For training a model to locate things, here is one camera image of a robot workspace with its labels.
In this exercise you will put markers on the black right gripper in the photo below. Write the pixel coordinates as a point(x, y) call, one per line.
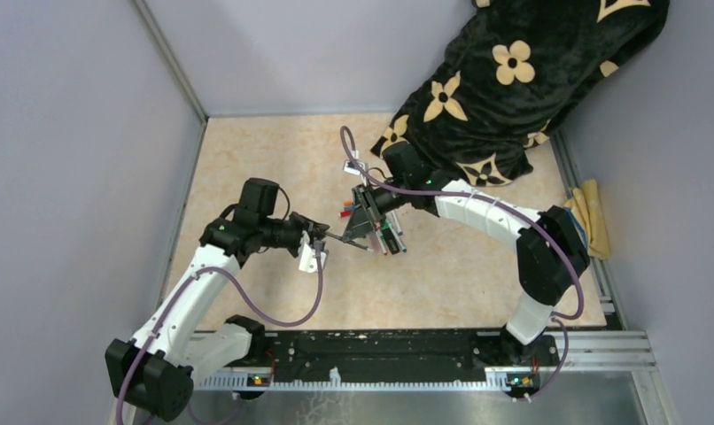
point(366, 215)

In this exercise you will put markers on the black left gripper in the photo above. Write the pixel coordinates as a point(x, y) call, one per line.
point(306, 229)

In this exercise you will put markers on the thin black pen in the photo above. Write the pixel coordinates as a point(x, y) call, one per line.
point(349, 242)

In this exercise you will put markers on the green black marker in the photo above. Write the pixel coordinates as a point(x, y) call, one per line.
point(391, 238)

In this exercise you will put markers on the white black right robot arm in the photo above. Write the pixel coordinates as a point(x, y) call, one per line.
point(551, 255)

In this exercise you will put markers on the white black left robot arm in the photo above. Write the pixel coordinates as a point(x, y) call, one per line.
point(187, 311)

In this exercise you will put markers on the yellow blue folded cloth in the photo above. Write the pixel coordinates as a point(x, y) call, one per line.
point(584, 205)

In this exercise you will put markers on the black cream flower blanket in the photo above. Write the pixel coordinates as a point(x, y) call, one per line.
point(511, 77)

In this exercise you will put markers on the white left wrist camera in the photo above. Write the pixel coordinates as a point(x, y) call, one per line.
point(312, 256)

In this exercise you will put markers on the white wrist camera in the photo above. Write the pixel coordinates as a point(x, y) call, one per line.
point(354, 166)
point(312, 256)

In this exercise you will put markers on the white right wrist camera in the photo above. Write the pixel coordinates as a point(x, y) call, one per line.
point(354, 166)

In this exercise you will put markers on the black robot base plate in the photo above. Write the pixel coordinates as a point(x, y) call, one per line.
point(441, 355)

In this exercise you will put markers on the aluminium rail frame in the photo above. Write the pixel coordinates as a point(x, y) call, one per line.
point(583, 351)

